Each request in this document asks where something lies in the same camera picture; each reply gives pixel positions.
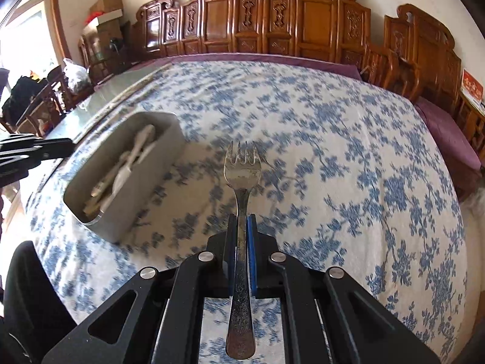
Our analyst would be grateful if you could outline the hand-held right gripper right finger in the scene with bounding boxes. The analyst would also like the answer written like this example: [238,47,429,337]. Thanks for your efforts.
[246,214,442,364]

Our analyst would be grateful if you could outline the light wooden chopstick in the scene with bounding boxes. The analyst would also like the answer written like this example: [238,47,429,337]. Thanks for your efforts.
[81,182,105,218]

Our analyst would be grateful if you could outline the glass-topped table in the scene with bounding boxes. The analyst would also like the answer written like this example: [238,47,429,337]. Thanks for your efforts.
[40,64,173,145]

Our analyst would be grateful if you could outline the black bag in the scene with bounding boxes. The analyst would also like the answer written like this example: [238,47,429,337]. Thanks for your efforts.
[1,75,48,124]

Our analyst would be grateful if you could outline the wooden side table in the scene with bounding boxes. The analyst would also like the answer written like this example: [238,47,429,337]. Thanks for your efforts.
[456,94,485,154]

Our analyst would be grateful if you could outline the person's dark trousers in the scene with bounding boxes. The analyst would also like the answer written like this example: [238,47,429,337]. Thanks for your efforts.
[0,240,78,364]

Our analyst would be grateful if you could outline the brown cardboard box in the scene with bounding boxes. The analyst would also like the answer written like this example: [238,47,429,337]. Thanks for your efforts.
[88,0,124,20]

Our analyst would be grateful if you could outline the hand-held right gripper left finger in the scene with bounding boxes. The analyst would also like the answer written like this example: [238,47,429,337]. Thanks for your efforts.
[42,214,238,364]

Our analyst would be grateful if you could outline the white rectangular container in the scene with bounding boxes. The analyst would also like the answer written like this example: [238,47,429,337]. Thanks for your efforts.
[62,111,187,244]

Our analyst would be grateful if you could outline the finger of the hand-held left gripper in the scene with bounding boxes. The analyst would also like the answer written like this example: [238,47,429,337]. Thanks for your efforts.
[0,157,41,185]
[0,135,75,159]

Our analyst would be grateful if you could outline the white long-handled plastic spoon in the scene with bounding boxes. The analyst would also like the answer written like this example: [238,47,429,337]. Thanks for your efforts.
[129,123,158,162]

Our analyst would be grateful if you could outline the short carved wooden sofa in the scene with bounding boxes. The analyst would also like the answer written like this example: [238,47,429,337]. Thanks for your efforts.
[383,3,463,116]

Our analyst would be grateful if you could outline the blue floral cloth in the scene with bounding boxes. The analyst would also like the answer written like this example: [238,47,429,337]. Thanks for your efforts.
[21,61,468,364]

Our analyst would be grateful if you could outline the long purple seat cushion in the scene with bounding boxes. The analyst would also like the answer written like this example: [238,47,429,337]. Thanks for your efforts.
[127,52,363,81]

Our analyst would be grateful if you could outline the long carved wooden sofa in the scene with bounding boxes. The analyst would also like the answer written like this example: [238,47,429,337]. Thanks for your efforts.
[135,0,371,62]

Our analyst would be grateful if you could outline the white and red cardboard box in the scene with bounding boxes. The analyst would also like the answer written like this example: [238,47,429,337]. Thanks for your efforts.
[82,8,125,33]

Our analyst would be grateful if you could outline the clear plastic bag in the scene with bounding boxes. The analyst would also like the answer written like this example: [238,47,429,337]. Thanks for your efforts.
[62,58,92,95]

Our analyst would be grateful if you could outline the metal fork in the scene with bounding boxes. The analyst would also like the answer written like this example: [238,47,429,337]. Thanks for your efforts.
[223,140,263,361]

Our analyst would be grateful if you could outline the dark wooden dining chair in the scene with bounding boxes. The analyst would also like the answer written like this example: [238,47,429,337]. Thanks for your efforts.
[77,33,131,84]

